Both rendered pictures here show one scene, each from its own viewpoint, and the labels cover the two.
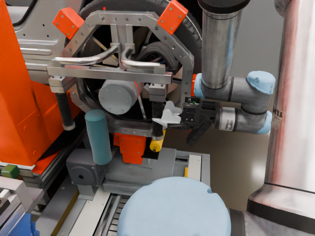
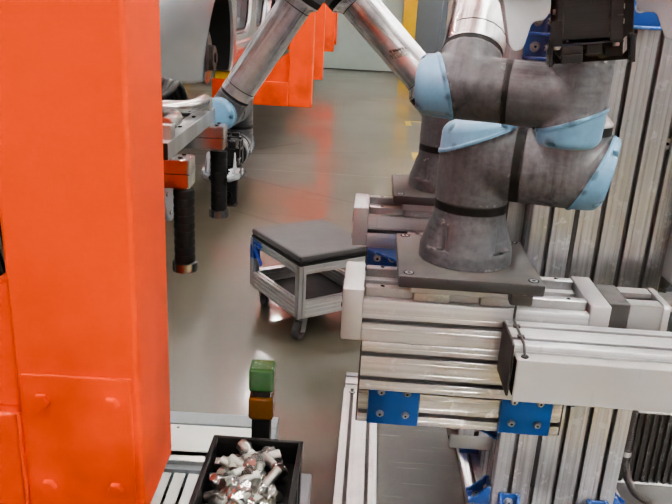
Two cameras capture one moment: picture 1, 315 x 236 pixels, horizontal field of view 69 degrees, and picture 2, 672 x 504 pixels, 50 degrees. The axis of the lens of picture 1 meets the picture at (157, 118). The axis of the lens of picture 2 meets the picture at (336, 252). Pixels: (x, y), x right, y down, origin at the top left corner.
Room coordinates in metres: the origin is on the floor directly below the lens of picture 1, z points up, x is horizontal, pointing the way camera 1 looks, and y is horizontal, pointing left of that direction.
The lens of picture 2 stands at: (0.66, 1.56, 1.21)
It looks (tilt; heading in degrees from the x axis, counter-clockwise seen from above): 19 degrees down; 260
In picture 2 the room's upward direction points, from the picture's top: 3 degrees clockwise
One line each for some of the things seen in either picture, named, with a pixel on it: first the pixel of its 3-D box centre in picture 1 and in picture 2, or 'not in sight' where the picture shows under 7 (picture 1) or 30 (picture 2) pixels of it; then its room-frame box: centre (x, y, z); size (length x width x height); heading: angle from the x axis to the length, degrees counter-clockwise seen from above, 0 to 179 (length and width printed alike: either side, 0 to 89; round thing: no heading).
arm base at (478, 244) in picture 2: not in sight; (467, 228); (0.25, 0.47, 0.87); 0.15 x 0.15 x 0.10
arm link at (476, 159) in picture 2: not in sight; (480, 158); (0.24, 0.47, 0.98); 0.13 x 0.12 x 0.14; 153
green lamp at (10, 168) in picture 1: (10, 172); (262, 375); (0.59, 0.53, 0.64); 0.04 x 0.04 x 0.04; 80
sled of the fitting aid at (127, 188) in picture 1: (149, 171); not in sight; (1.07, 0.05, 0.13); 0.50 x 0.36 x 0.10; 80
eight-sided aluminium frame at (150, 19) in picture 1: (128, 80); not in sight; (0.91, 0.13, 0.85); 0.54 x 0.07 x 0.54; 80
